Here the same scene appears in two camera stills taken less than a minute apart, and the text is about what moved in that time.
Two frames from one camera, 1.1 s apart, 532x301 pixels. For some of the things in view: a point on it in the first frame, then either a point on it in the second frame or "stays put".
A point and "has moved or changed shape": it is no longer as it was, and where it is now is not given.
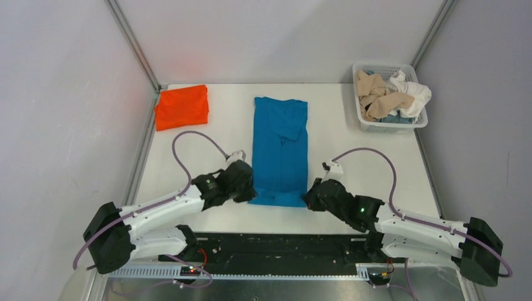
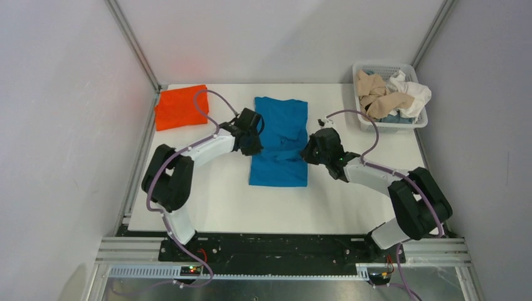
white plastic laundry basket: [386, 69] stays put
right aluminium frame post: [446, 6] stays put
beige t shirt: [374, 100] stays put
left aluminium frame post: [134, 43] stays put
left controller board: [189, 271] stays put
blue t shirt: [280, 152] has moved or changed shape
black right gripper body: [315, 203] to [312, 153]
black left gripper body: [242, 193] to [252, 145]
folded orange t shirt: [182, 106] stays put
